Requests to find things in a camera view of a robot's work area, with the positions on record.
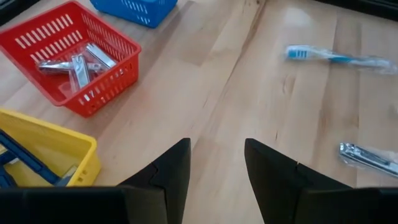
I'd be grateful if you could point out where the blue white toothbrush in wrapper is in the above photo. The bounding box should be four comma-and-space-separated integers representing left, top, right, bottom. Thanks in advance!
284, 44, 398, 75

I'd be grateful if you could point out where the yellow plastic basket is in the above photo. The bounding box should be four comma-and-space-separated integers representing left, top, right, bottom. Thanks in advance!
0, 107, 102, 188

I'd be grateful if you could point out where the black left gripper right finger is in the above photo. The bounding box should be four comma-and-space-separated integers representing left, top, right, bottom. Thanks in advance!
244, 139, 352, 224

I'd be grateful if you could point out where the silver nail clipper in wrapper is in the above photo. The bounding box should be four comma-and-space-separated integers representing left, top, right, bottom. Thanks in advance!
36, 58, 105, 76
84, 42, 118, 70
338, 142, 398, 179
70, 53, 91, 94

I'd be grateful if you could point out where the blue plastic basket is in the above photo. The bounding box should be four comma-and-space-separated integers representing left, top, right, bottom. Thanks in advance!
90, 0, 178, 29

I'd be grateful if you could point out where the red plastic basket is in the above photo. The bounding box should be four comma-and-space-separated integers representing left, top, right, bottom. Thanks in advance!
0, 0, 142, 118

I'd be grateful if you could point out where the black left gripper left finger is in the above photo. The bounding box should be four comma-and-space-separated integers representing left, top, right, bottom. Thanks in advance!
119, 138, 192, 224

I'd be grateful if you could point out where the black table edge rail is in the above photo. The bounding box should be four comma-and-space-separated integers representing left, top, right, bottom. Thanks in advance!
0, 0, 41, 26

